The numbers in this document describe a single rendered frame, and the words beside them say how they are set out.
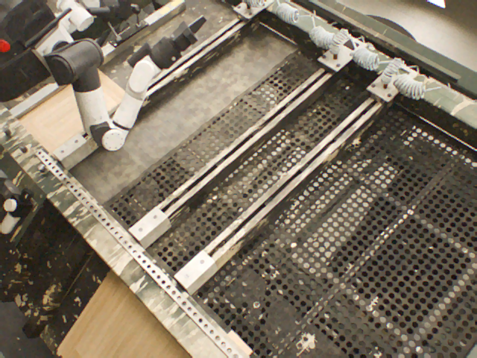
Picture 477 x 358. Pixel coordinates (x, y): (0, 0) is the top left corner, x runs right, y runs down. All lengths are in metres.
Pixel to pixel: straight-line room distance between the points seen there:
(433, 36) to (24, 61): 5.89
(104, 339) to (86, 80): 0.99
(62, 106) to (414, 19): 5.58
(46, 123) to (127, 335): 0.92
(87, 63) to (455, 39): 5.79
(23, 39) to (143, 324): 1.06
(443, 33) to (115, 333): 5.85
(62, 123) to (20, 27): 0.62
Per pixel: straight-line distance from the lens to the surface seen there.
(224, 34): 2.24
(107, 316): 2.03
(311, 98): 1.99
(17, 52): 1.67
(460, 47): 6.88
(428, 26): 7.05
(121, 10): 2.30
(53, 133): 2.15
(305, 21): 2.22
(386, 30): 2.65
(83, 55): 1.60
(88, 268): 2.12
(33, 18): 1.66
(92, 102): 1.65
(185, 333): 1.55
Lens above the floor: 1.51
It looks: 8 degrees down
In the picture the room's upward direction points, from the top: 35 degrees clockwise
